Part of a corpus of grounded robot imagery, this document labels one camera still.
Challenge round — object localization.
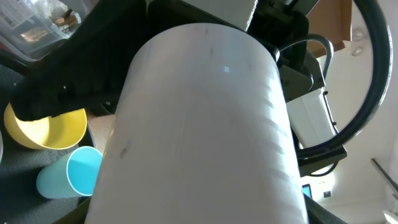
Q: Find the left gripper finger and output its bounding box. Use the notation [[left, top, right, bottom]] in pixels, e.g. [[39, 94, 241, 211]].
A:
[[10, 0, 173, 121]]

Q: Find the food scraps pile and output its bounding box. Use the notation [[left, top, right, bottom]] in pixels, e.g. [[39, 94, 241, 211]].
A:
[[20, 9, 78, 43]]

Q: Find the yellow bowl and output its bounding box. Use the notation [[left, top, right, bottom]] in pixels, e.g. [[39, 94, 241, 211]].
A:
[[4, 105, 87, 150]]

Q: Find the blue cup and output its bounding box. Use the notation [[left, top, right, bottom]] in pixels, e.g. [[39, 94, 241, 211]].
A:
[[36, 146, 103, 199]]

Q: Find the pink cup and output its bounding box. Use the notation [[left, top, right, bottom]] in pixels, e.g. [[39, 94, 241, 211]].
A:
[[86, 23, 308, 224]]

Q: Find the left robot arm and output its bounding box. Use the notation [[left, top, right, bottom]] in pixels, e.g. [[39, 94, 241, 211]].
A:
[[10, 0, 333, 121]]

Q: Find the clear plastic bin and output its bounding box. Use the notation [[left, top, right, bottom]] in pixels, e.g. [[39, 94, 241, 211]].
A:
[[1, 0, 96, 62]]

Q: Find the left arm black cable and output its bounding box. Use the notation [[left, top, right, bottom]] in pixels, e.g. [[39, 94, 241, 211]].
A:
[[279, 0, 393, 178]]

